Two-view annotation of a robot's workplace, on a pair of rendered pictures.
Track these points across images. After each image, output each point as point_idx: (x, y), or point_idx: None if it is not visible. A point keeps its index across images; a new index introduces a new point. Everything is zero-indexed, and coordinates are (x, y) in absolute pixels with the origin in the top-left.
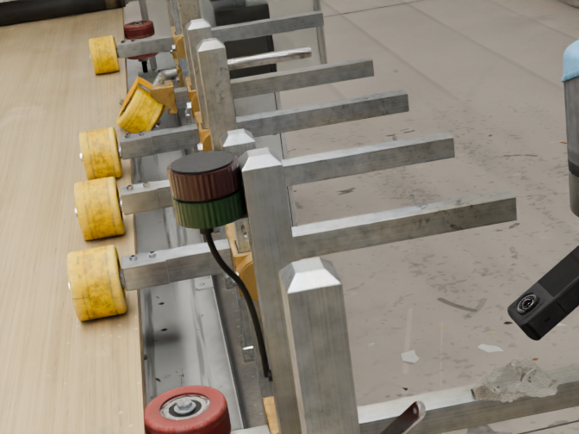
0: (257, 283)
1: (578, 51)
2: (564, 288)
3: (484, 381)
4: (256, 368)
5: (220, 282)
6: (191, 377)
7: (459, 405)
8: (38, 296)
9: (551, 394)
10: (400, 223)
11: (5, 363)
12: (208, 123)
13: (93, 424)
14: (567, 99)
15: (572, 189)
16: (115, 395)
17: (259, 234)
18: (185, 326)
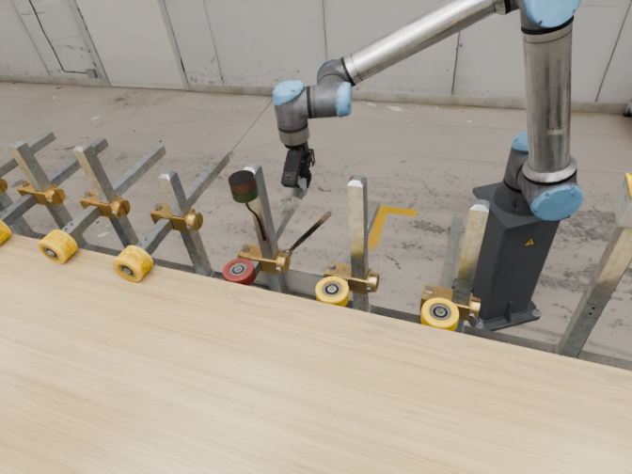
0: (256, 211)
1: (286, 93)
2: (296, 167)
3: (285, 208)
4: None
5: None
6: None
7: (285, 218)
8: (92, 291)
9: (301, 200)
10: (207, 180)
11: (139, 312)
12: (44, 188)
13: (218, 295)
14: (282, 110)
15: (288, 137)
16: (206, 285)
17: (260, 192)
18: None
